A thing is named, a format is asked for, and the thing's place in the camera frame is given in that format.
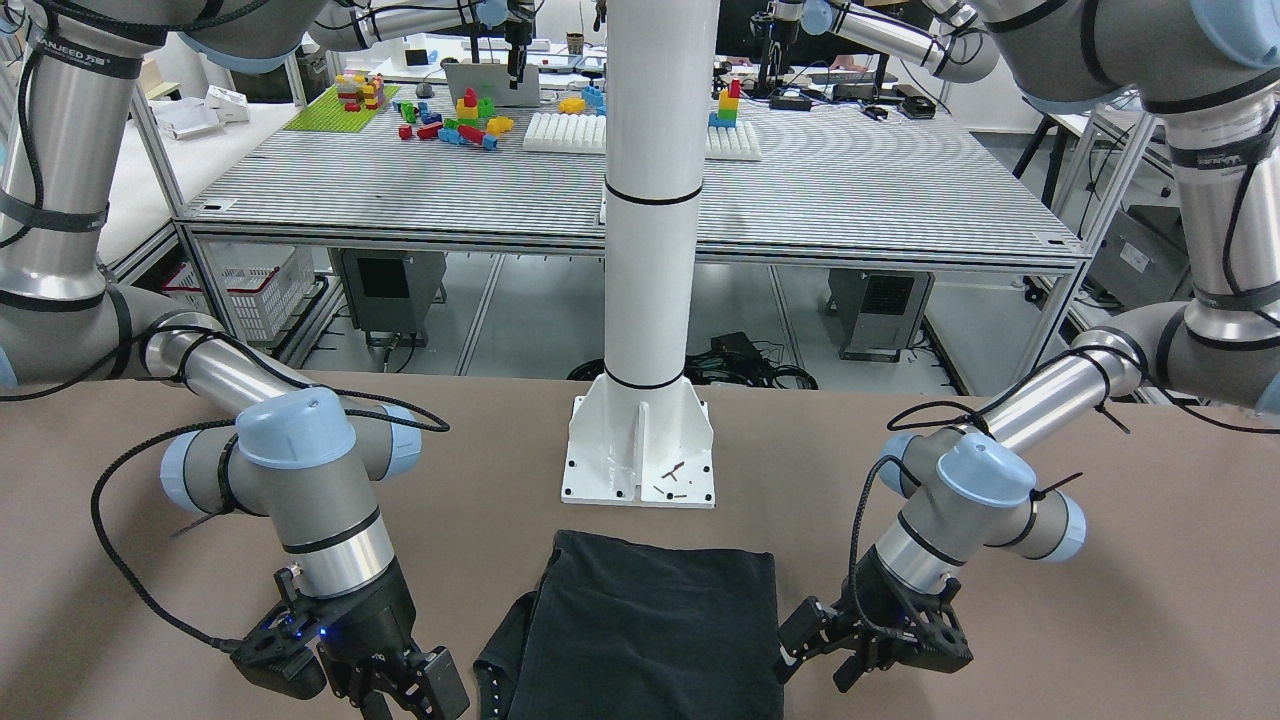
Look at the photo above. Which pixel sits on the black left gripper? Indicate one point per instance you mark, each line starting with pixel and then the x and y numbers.
pixel 868 592

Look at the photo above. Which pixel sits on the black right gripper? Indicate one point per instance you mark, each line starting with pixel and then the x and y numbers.
pixel 378 617

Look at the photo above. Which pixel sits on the black t-shirt with logo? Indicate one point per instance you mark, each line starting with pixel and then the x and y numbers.
pixel 620 630

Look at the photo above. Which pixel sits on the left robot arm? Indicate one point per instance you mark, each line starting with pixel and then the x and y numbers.
pixel 1208 71

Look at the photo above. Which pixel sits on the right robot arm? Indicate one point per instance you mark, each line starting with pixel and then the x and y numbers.
pixel 293 451

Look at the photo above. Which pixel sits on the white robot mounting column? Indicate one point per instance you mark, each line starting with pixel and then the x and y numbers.
pixel 641 436

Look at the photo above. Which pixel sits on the white plastic basket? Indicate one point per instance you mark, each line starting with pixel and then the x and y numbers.
pixel 263 284

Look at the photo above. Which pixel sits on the striped background work table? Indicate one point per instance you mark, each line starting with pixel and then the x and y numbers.
pixel 555 319

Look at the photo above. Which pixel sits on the white egg tray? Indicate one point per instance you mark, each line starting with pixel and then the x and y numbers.
pixel 570 133

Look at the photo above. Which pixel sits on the green lego baseplate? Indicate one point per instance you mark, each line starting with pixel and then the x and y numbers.
pixel 334 112

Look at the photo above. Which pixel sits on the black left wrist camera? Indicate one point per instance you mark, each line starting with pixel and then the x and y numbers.
pixel 928 634

